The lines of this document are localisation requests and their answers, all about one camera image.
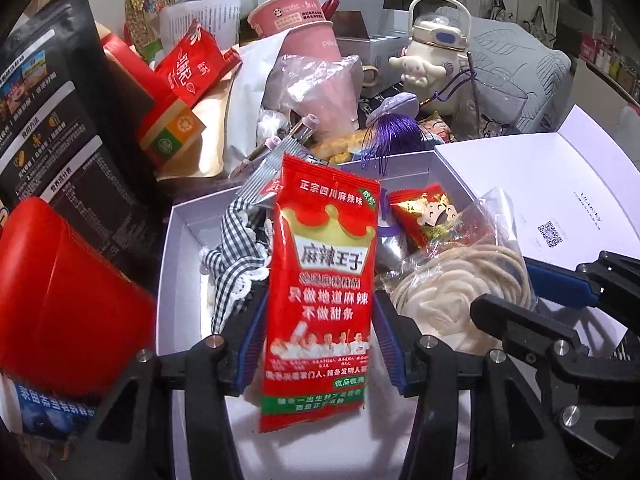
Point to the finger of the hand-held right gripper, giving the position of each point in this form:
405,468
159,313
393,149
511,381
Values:
525,322
562,280

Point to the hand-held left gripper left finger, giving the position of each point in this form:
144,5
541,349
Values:
250,352

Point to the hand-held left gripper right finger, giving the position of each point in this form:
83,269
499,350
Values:
390,347

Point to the red snack packet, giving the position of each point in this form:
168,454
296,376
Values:
322,280

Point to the black white gingham cloth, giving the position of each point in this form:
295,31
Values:
235,255

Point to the white hinged gift box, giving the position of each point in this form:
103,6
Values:
190,260

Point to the small orange snack packet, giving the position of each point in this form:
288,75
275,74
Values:
425,215

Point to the silver snack packet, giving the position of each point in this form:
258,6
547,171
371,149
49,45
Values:
260,180

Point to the clear glass cup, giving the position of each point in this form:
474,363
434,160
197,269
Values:
497,105

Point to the red canister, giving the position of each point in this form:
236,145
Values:
65,290

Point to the purple capped tube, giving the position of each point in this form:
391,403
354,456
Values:
260,152
302,127

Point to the yellow snack pieces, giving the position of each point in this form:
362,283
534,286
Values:
340,147

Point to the purple tassel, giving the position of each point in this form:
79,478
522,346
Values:
390,140

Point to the blue tablet tube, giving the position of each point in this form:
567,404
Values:
50,410

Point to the chair with leaf cover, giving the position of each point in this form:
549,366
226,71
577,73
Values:
525,65

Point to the row of bottles on shelf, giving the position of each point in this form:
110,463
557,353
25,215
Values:
607,65

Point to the brown kraft paper bag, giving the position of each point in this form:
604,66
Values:
215,135

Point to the purple fabric sachet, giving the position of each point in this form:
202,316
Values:
392,109

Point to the red orange carton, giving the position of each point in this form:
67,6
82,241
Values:
165,125

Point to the white character water bottle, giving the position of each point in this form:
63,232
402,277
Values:
430,60

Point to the clear plastic bag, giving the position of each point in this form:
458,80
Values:
300,90

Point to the red foil packet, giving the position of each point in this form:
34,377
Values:
195,65

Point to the black standing pouch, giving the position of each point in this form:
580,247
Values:
60,125

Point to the grey cardboard box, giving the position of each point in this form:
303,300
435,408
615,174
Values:
375,35

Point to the printed paper leaflet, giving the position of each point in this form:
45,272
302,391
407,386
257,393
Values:
205,20

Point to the pale pink paper cup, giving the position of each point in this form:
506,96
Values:
285,12

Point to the woven straw hat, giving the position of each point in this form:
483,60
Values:
147,5

